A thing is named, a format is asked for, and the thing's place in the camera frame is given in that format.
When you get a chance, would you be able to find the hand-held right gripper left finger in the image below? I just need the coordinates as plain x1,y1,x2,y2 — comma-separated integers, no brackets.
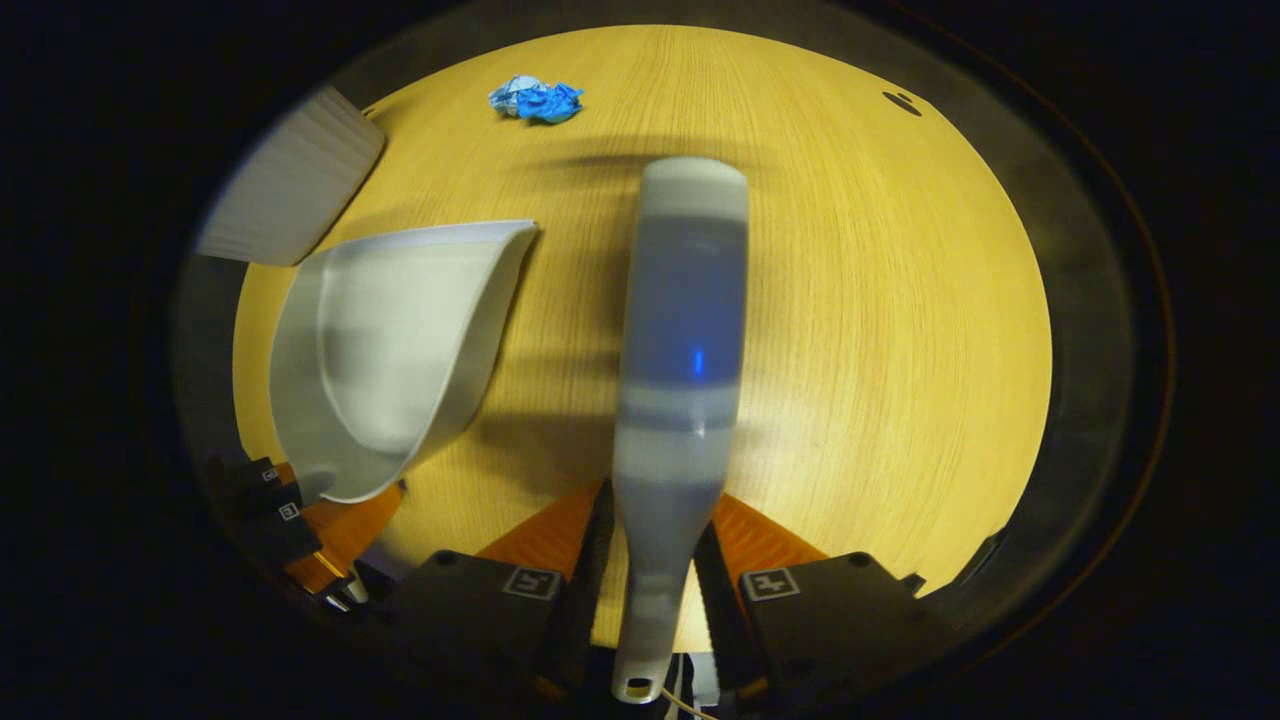
395,478,618,701

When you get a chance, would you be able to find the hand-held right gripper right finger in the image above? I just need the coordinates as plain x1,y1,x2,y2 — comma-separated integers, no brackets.
693,490,956,706

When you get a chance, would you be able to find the white dustpan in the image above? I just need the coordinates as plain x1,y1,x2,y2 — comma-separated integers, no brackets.
269,220,542,505

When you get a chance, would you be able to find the small white broom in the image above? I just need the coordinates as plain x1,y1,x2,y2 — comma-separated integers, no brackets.
609,156,751,707

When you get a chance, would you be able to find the white garbage bin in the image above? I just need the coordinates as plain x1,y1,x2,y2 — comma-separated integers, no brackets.
195,85,387,268

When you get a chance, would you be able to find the blue paper trash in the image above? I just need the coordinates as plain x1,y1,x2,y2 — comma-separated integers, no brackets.
487,75,585,126

